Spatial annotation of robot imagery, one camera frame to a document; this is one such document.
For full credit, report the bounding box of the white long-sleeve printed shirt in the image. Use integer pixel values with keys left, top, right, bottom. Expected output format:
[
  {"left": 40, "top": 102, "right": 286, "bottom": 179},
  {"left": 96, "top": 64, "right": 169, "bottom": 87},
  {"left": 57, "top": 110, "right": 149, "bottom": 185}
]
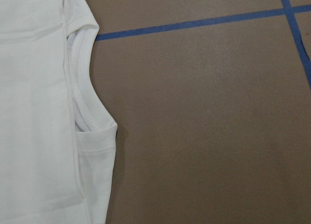
[{"left": 0, "top": 0, "right": 117, "bottom": 224}]

